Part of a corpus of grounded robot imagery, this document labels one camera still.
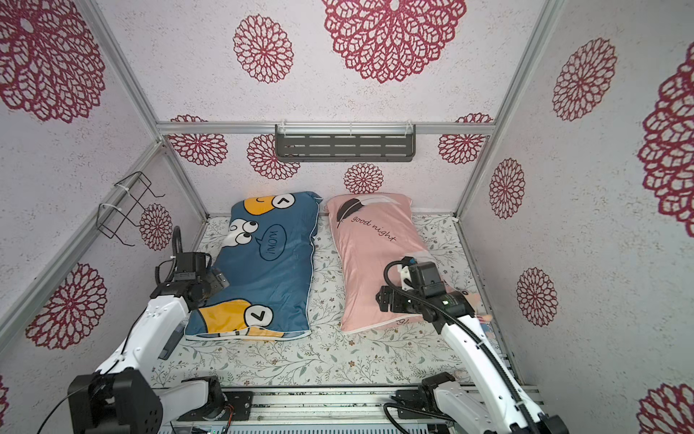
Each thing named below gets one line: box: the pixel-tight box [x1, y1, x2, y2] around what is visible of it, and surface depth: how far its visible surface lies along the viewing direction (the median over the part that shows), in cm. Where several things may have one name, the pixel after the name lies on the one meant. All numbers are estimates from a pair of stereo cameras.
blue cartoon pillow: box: [184, 191, 323, 341], surface depth 95 cm
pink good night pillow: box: [327, 193, 437, 333], surface depth 96 cm
